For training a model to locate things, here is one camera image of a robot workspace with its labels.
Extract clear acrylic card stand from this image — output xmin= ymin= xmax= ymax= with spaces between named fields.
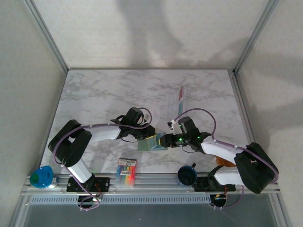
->
xmin=167 ymin=84 xmax=190 ymax=119

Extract red white blue card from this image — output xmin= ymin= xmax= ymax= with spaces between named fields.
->
xmin=177 ymin=86 xmax=188 ymax=117

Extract dark blue mug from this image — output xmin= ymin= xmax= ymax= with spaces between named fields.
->
xmin=177 ymin=162 xmax=197 ymax=188

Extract aluminium table edge rails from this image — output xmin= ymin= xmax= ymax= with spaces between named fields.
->
xmin=22 ymin=158 xmax=280 ymax=196

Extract coloured marker pack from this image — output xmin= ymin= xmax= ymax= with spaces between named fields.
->
xmin=115 ymin=157 xmax=138 ymax=189

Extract brown teddy bear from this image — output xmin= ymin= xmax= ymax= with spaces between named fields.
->
xmin=214 ymin=155 xmax=238 ymax=167

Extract blue green plastic toy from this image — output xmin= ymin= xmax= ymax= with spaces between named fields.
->
xmin=29 ymin=165 xmax=54 ymax=190

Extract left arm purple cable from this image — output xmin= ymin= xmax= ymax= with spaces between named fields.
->
xmin=53 ymin=107 xmax=152 ymax=211

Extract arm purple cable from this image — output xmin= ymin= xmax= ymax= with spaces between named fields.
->
xmin=174 ymin=107 xmax=279 ymax=210
xmin=53 ymin=107 xmax=152 ymax=211

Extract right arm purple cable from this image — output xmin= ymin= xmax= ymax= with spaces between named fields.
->
xmin=174 ymin=107 xmax=279 ymax=210

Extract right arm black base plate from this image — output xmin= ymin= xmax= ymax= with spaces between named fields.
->
xmin=193 ymin=176 xmax=237 ymax=192

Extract grey slotted cable duct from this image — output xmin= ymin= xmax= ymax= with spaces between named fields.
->
xmin=27 ymin=195 xmax=213 ymax=205

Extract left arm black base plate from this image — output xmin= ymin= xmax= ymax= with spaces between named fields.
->
xmin=66 ymin=177 xmax=111 ymax=193

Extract aluminium side rail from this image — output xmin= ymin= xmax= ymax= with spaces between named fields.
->
xmin=227 ymin=70 xmax=293 ymax=227

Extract aluminium frame post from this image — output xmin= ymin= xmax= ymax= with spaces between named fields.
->
xmin=22 ymin=0 xmax=70 ymax=73
xmin=233 ymin=0 xmax=280 ymax=74

